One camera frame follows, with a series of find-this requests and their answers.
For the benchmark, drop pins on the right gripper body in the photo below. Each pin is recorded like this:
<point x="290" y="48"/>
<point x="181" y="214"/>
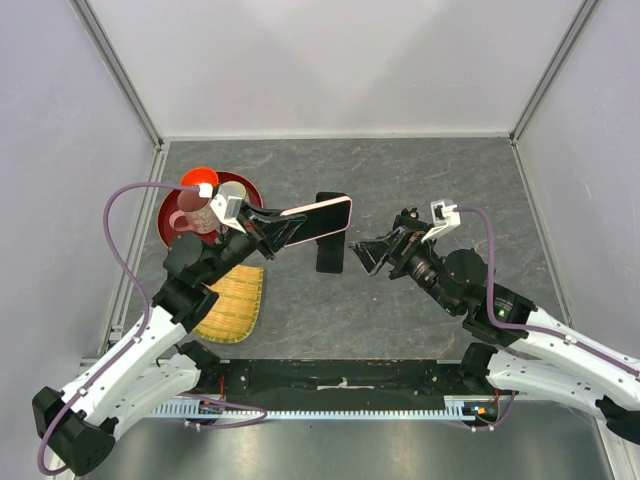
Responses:
<point x="408" y="247"/>

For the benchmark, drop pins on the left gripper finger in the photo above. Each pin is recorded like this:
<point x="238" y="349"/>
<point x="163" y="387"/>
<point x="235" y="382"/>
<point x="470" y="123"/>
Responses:
<point x="262" y="216"/>
<point x="275" y="232"/>

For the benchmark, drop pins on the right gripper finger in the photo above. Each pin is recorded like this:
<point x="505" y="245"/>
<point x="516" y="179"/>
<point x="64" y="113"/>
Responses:
<point x="385" y="244"/>
<point x="374" y="260"/>

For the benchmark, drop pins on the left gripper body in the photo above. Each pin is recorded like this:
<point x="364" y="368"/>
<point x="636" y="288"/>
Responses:
<point x="251" y="227"/>

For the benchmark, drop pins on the black folding phone stand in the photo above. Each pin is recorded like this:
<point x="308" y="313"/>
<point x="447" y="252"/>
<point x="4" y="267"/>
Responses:
<point x="330" y="254"/>

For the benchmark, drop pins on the pink case smartphone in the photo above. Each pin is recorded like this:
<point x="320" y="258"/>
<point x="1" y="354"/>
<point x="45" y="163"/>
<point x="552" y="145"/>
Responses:
<point x="309" y="230"/>

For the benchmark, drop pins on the black smartphone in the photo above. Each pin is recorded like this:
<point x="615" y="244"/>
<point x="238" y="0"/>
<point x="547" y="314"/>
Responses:
<point x="335" y="217"/>

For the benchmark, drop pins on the black round-base phone holder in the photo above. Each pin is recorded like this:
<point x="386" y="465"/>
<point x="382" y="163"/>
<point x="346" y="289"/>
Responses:
<point x="408" y="221"/>

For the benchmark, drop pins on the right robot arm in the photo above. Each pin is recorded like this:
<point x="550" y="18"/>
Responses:
<point x="519" y="347"/>

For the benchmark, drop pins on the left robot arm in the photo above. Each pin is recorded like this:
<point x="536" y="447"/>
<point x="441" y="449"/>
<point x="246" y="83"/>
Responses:
<point x="81" y="422"/>

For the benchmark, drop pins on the beige mug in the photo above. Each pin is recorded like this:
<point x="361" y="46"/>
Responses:
<point x="234" y="188"/>

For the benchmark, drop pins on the pink mug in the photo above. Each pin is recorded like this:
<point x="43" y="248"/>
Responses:
<point x="193" y="213"/>

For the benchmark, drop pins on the orange bowl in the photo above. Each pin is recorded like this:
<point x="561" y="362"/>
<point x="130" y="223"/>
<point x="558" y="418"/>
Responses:
<point x="200" y="175"/>

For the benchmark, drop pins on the red round tray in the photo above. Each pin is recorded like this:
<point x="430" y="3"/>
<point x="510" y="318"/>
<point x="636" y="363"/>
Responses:
<point x="169" y="205"/>

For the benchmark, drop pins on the woven bamboo tray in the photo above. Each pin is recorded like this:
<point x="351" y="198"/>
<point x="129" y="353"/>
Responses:
<point x="234" y="315"/>

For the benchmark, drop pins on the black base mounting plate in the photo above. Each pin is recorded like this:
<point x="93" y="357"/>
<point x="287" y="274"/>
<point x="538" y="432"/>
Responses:
<point x="340" y="385"/>

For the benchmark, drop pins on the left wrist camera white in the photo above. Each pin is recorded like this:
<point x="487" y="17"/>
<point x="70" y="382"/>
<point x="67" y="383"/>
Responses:
<point x="225" y="207"/>

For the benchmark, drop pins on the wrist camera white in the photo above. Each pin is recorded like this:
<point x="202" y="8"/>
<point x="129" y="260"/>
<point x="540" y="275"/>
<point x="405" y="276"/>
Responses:
<point x="225" y="207"/>
<point x="445" y="218"/>

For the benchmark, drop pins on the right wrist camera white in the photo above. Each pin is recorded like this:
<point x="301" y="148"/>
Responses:
<point x="445" y="218"/>

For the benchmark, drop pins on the slotted cable duct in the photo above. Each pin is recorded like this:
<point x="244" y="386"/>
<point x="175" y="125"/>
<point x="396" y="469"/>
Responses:
<point x="192" y="410"/>

